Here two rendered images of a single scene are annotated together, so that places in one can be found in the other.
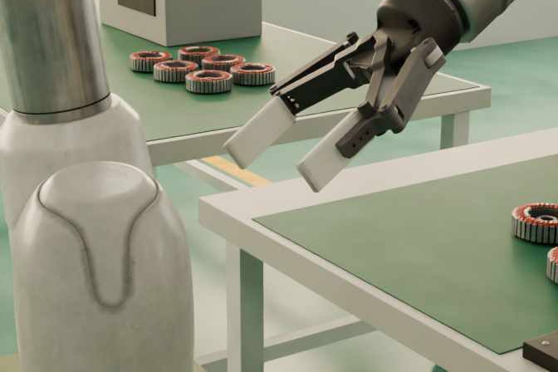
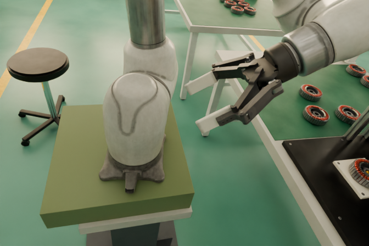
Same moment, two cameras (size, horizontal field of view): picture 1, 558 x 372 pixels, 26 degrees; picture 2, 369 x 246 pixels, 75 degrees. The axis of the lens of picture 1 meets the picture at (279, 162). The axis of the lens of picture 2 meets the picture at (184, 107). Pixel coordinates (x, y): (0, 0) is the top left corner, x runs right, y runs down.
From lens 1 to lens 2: 61 cm
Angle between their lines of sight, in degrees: 26
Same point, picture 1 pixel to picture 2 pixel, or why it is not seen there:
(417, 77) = (264, 99)
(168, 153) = (216, 30)
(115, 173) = (143, 82)
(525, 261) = (297, 104)
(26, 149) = (129, 54)
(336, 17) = not seen: outside the picture
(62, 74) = (144, 32)
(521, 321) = (287, 129)
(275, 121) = (207, 80)
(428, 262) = not seen: hidden behind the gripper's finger
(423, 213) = not seen: hidden behind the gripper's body
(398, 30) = (269, 64)
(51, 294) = (107, 122)
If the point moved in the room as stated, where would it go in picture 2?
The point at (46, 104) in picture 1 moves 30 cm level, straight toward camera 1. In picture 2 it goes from (137, 40) to (84, 112)
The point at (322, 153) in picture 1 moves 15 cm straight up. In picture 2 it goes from (208, 120) to (231, 44)
